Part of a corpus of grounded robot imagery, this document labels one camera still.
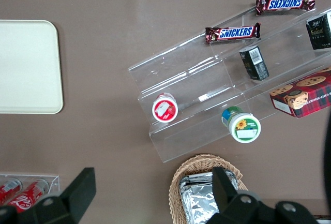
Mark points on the cream plastic serving tray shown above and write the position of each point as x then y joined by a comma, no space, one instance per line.
28,66

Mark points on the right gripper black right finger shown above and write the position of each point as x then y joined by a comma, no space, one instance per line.
227,198

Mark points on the red lid yogurt cup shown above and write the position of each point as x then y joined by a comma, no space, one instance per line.
164,108

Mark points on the light wicker basket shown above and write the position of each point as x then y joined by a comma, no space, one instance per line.
178,182

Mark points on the clear acrylic tiered shelf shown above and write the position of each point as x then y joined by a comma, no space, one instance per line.
196,79

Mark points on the green sunflower lid cup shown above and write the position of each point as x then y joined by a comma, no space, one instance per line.
244,128

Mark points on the clear acrylic bottle rack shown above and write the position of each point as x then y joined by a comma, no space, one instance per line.
55,182

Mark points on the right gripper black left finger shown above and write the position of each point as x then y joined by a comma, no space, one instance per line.
75,200

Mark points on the red tartan cookie box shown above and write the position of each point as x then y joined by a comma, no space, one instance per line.
305,97

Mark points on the black tea carton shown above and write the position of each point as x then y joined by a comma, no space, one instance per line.
319,32
254,63

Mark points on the foil-wrapped sandwich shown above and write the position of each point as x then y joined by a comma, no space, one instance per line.
200,178
196,203

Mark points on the Snickers chocolate bar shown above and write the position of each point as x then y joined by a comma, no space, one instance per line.
234,33
284,3

